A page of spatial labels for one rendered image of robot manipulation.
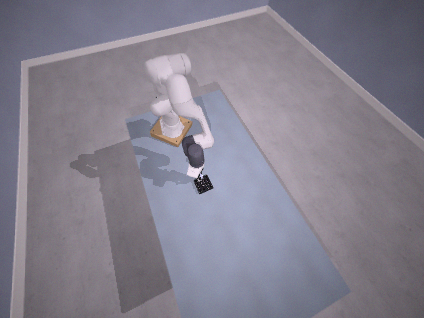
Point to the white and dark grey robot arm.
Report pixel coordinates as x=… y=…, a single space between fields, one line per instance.
x=176 y=99

